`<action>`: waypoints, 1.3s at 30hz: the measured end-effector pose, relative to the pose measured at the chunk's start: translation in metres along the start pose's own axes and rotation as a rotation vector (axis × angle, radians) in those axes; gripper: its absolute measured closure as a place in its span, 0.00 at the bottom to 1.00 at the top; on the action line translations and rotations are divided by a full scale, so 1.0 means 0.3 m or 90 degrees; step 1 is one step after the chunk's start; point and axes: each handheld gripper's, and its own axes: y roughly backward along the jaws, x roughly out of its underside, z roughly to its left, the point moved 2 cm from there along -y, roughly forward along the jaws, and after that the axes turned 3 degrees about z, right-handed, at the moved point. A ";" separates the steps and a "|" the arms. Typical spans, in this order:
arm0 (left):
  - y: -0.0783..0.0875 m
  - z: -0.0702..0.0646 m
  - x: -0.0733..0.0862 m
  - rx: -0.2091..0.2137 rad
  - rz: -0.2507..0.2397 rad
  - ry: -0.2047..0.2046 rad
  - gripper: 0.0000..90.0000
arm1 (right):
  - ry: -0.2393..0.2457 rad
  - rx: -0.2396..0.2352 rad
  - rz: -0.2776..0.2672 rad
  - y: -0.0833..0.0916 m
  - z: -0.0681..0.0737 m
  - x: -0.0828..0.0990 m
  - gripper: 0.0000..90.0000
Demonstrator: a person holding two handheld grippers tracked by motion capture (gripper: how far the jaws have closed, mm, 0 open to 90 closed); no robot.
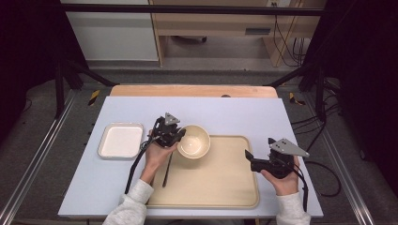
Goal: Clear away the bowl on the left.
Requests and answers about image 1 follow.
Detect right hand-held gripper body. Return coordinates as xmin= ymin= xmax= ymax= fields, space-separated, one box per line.
xmin=251 ymin=138 xmax=311 ymax=180

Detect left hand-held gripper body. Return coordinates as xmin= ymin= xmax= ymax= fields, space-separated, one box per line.
xmin=152 ymin=112 xmax=181 ymax=148

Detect cream bowl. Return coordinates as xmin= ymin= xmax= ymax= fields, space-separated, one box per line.
xmin=176 ymin=124 xmax=211 ymax=160

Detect beige tray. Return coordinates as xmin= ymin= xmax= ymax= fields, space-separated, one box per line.
xmin=145 ymin=134 xmax=260 ymax=209

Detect white square plate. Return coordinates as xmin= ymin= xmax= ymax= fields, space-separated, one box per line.
xmin=97 ymin=122 xmax=145 ymax=160

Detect person's right hand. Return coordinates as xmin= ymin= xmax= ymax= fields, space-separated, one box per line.
xmin=260 ymin=156 xmax=300 ymax=197

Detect person's left hand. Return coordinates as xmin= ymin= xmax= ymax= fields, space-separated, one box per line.
xmin=139 ymin=129 xmax=178 ymax=186

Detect wooden table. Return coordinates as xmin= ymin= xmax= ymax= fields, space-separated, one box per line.
xmin=110 ymin=84 xmax=279 ymax=98

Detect yellow black tape strip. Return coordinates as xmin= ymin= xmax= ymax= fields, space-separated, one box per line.
xmin=287 ymin=91 xmax=307 ymax=107
xmin=87 ymin=89 xmax=101 ymax=107

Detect black metal stand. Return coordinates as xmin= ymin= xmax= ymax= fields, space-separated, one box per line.
xmin=265 ymin=62 xmax=329 ymax=124
xmin=54 ymin=59 xmax=117 ymax=120

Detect grey chair base foot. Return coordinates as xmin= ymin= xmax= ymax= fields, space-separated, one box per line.
xmin=171 ymin=35 xmax=207 ymax=44

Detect white cabinet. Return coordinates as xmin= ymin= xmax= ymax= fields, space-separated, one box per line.
xmin=60 ymin=0 xmax=160 ymax=62

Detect wooden cabinet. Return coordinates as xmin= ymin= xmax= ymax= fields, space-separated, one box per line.
xmin=149 ymin=0 xmax=327 ymax=68

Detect black curtain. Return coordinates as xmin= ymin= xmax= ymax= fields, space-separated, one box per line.
xmin=0 ymin=0 xmax=90 ymax=142
xmin=299 ymin=0 xmax=398 ymax=188

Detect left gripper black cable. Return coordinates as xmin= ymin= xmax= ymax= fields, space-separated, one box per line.
xmin=124 ymin=139 xmax=158 ymax=195

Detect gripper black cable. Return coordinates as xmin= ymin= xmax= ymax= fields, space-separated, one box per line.
xmin=292 ymin=159 xmax=343 ymax=214
xmin=124 ymin=139 xmax=158 ymax=195

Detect black floor cables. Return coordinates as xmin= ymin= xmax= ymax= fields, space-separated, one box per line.
xmin=290 ymin=99 xmax=343 ymax=148

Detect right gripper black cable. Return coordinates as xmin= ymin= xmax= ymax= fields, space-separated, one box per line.
xmin=292 ymin=159 xmax=343 ymax=214

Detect aluminium floor rail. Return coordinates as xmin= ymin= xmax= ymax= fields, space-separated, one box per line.
xmin=304 ymin=93 xmax=376 ymax=225
xmin=0 ymin=89 xmax=79 ymax=225

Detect bundle of hanging cables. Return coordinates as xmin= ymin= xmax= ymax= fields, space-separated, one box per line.
xmin=271 ymin=14 xmax=311 ymax=68

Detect dark desk handle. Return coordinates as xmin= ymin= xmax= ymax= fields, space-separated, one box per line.
xmin=244 ymin=27 xmax=272 ymax=37

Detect black horizontal frame bar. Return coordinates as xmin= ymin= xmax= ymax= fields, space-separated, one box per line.
xmin=60 ymin=3 xmax=325 ymax=17

